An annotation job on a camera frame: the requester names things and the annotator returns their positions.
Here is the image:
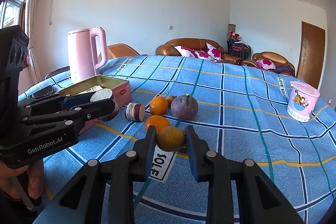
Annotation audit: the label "brown leather chair left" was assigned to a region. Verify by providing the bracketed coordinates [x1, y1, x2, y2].
[106, 43, 140, 60]

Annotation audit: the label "pink metal tin box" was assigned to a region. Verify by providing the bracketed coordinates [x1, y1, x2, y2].
[56, 74, 133, 135]

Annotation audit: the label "small jar on side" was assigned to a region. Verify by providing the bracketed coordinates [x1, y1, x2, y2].
[124, 102, 145, 122]

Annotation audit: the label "large purple round fruit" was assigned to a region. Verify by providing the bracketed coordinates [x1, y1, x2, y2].
[170, 94, 199, 121]

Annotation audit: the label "brown wooden door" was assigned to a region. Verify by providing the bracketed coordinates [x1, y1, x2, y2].
[297, 22, 326, 89]

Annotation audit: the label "orange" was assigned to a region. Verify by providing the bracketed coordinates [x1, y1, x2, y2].
[150, 97, 169, 115]
[145, 115, 170, 132]

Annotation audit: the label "orange front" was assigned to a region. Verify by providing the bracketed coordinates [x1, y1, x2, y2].
[145, 115, 170, 132]

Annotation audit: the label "pink flower pillow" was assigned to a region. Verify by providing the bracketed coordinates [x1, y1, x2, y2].
[206, 43, 222, 61]

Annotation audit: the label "pink Garfield cup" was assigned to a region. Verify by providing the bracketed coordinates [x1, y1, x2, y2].
[287, 81, 320, 122]

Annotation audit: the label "left hand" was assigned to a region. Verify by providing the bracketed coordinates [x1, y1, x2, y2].
[1, 160, 45, 200]

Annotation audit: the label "brown leather armchair right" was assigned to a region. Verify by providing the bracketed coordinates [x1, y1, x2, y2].
[242, 52, 295, 77]

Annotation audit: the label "brown leather sofa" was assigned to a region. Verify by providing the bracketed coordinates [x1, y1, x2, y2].
[155, 38, 242, 65]

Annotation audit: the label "orange rear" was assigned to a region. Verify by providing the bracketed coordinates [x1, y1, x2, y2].
[150, 97, 169, 115]

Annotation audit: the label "white-lidded dark jar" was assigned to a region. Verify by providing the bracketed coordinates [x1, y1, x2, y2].
[90, 88, 119, 122]

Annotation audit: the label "pink electric kettle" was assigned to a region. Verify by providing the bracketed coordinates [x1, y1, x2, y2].
[67, 27, 108, 84]

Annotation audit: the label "stacked dark chairs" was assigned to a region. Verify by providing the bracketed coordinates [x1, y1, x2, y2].
[227, 31, 252, 60]

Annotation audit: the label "small yellow-brown fruit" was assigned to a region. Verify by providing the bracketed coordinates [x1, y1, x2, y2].
[156, 126, 186, 152]

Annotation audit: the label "small tan fruit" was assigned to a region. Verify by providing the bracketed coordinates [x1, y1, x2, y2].
[158, 96, 177, 108]

